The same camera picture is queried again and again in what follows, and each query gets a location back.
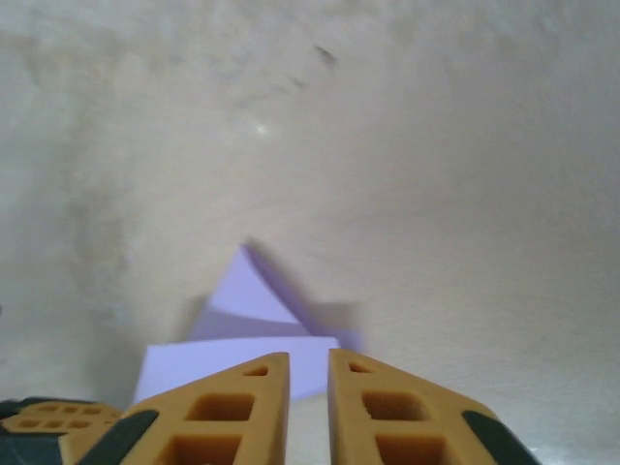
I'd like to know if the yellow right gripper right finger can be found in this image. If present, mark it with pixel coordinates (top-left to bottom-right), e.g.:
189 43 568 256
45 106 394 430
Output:
327 347 544 465

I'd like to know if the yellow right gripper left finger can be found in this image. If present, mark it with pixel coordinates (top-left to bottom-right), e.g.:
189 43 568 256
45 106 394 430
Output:
65 352 292 465

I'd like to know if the purple paper sheet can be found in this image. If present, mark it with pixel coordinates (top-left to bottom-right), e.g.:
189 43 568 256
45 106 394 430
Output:
129 242 365 407

